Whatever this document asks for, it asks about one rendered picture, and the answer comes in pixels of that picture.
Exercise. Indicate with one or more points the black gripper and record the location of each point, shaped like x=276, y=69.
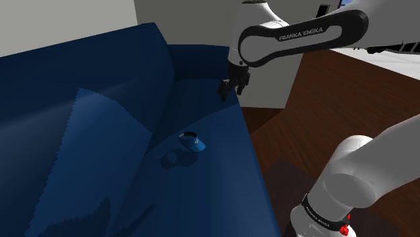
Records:
x=237, y=74

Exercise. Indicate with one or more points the dark blue sofa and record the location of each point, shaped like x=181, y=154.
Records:
x=213, y=190

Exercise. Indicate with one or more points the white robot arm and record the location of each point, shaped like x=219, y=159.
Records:
x=347, y=170

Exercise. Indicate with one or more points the blue sun visor cap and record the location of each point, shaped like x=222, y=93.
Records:
x=194, y=143

